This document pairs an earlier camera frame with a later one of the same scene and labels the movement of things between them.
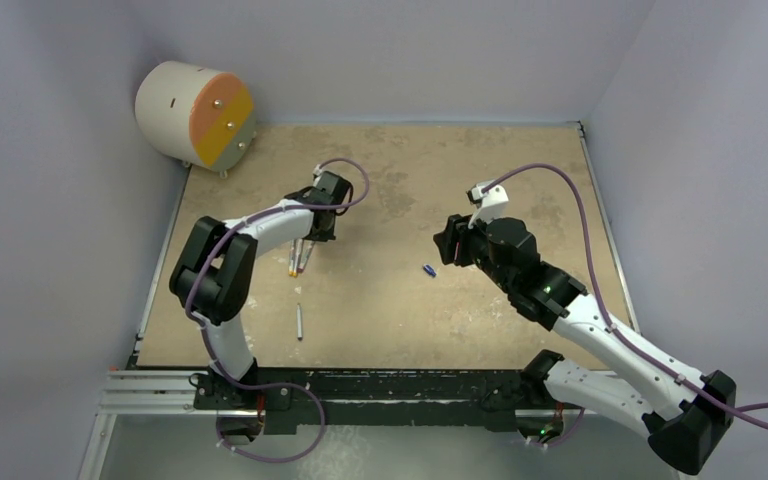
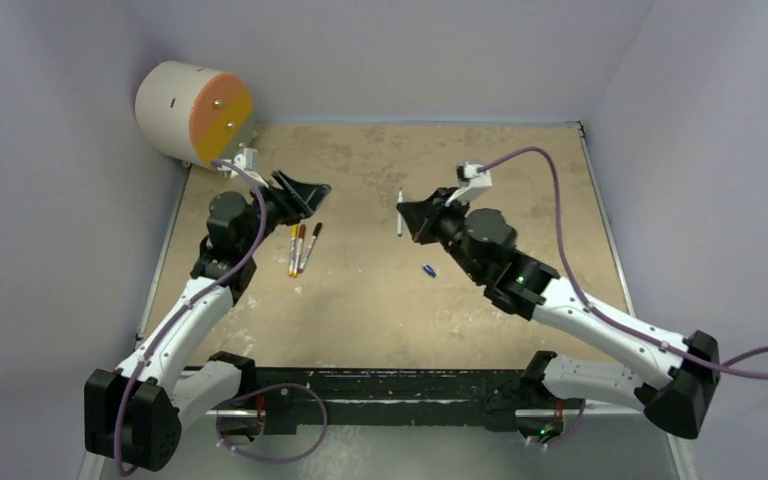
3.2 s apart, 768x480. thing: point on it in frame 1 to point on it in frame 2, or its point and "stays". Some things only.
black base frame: [346, 399] stays
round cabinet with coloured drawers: [198, 115] stays
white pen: [307, 246] stays
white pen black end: [299, 322] to [400, 221]
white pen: [298, 253] stays
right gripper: [455, 240] to [433, 218]
